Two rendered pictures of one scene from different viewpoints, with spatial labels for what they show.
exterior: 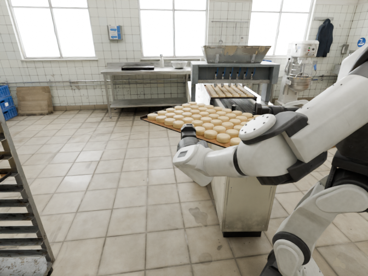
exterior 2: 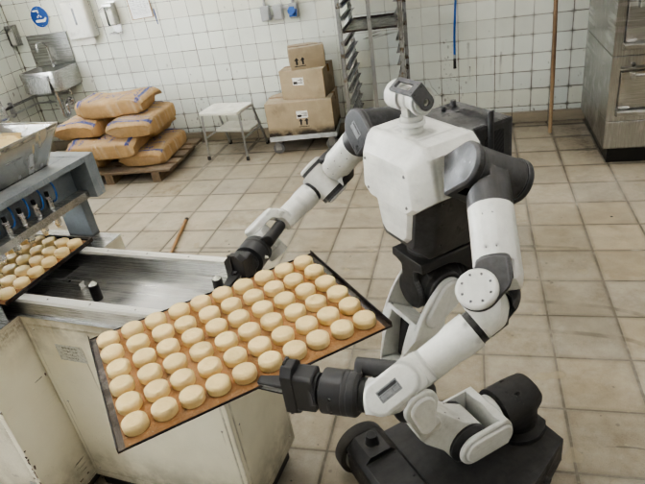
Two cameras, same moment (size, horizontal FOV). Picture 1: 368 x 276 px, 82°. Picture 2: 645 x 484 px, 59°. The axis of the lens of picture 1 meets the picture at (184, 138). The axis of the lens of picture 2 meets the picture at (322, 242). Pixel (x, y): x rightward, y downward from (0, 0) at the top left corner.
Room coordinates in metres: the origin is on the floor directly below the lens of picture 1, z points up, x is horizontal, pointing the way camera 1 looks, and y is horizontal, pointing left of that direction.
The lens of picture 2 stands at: (0.28, 0.71, 1.78)
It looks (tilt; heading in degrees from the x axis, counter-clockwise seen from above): 29 degrees down; 295
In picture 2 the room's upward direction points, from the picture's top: 9 degrees counter-clockwise
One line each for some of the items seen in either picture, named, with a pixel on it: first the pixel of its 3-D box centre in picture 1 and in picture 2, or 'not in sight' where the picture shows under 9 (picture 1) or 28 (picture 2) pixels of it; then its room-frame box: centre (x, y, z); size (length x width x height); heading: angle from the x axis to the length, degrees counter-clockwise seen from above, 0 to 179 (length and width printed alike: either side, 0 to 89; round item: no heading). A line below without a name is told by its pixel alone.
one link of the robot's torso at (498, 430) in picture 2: not in sight; (468, 424); (0.49, -0.64, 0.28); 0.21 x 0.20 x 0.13; 48
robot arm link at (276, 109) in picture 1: (265, 114); (246, 264); (1.05, -0.42, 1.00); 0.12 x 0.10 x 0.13; 93
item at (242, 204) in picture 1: (237, 164); (170, 385); (1.49, -0.43, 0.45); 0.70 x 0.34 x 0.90; 1
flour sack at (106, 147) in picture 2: not in sight; (108, 143); (4.01, -3.12, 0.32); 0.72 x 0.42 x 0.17; 12
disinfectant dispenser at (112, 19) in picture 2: not in sight; (109, 18); (4.21, -3.84, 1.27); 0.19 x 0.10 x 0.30; 98
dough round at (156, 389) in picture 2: (170, 115); (156, 390); (1.00, 0.07, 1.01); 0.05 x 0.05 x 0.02
